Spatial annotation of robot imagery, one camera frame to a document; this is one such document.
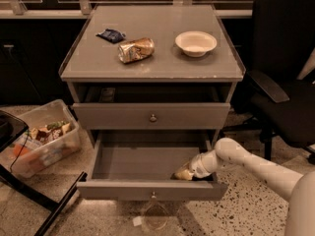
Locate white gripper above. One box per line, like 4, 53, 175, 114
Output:
174, 151, 217, 181

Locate grey drawer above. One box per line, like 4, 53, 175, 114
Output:
74, 83, 229, 130
78, 130, 227, 202

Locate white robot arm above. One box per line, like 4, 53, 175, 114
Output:
173, 138, 315, 236

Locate grey three-drawer cabinet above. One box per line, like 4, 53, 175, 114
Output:
58, 4, 246, 202

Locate grey top drawer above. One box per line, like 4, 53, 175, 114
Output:
74, 83, 229, 130

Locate dark item in top drawer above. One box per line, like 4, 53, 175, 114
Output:
99, 88, 115, 102

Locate small white paper scrap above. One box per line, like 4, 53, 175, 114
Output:
133, 216, 142, 226

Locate white paper bowl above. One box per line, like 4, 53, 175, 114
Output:
175, 31, 218, 58

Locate crushed gold soda can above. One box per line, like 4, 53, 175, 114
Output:
118, 37, 155, 64

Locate clear plastic storage bin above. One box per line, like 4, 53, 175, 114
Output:
4, 99, 81, 178

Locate snack packs in bin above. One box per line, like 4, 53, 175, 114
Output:
13, 121, 72, 157

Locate blue snack wrapper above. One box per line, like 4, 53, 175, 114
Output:
97, 29, 125, 43

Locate black stand with base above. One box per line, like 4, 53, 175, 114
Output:
0, 111, 87, 236

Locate black office chair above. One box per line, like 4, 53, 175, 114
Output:
222, 0, 315, 165

